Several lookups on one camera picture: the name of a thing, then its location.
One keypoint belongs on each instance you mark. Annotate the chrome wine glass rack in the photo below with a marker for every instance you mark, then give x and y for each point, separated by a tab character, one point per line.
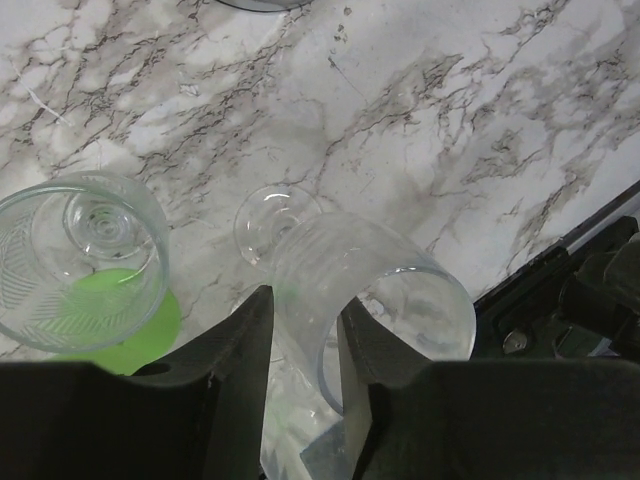
265	6

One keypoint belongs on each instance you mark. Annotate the clear wine glass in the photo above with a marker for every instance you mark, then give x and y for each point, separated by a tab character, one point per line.
316	262
62	230

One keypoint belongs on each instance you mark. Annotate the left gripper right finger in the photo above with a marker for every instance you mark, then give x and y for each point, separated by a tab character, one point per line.
407	417

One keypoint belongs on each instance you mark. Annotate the green plastic wine glass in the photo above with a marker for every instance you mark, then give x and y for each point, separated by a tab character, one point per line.
111	300

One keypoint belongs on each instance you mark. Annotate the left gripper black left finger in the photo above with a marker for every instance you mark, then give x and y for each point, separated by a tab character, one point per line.
196	413

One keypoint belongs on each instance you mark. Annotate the printed paper sheets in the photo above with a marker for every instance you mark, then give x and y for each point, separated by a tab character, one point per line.
325	457

